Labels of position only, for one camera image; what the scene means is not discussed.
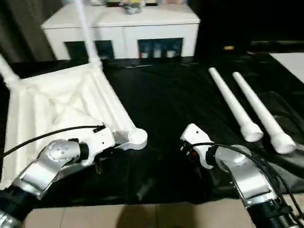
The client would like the white plastic table leg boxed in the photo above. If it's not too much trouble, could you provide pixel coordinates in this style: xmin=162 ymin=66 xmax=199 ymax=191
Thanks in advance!
xmin=232 ymin=71 xmax=297 ymax=154
xmin=75 ymin=0 xmax=103 ymax=69
xmin=0 ymin=54 xmax=21 ymax=87
xmin=208 ymin=67 xmax=264 ymax=143

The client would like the white plastic table top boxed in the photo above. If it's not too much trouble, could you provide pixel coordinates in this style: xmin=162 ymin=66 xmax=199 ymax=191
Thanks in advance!
xmin=0 ymin=63 xmax=148 ymax=190

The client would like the black mat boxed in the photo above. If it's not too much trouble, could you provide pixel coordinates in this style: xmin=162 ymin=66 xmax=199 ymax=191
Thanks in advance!
xmin=0 ymin=57 xmax=304 ymax=206

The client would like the white flat board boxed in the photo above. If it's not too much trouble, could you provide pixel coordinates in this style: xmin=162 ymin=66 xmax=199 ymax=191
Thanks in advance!
xmin=268 ymin=52 xmax=304 ymax=84

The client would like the white cabinet with glass doors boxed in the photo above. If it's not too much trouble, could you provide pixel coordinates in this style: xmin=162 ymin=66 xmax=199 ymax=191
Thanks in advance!
xmin=40 ymin=2 xmax=201 ymax=60

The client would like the grey curtain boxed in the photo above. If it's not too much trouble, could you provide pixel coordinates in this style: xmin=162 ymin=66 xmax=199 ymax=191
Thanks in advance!
xmin=0 ymin=0 xmax=60 ymax=63

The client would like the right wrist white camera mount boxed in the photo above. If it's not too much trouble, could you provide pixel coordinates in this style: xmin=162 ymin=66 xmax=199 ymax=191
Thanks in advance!
xmin=180 ymin=123 xmax=216 ymax=170

